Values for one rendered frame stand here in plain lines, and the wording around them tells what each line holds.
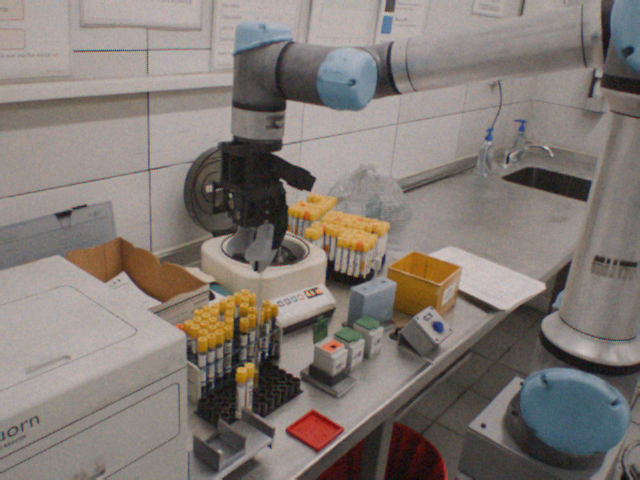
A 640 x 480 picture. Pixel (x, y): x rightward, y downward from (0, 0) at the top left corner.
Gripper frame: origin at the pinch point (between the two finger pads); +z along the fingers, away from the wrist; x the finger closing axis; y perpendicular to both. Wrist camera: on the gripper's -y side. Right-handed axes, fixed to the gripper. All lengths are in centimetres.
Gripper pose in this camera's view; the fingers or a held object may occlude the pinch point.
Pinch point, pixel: (261, 263)
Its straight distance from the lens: 92.4
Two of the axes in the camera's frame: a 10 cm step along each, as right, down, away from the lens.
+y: -6.4, 2.4, -7.3
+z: -0.9, 9.2, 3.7
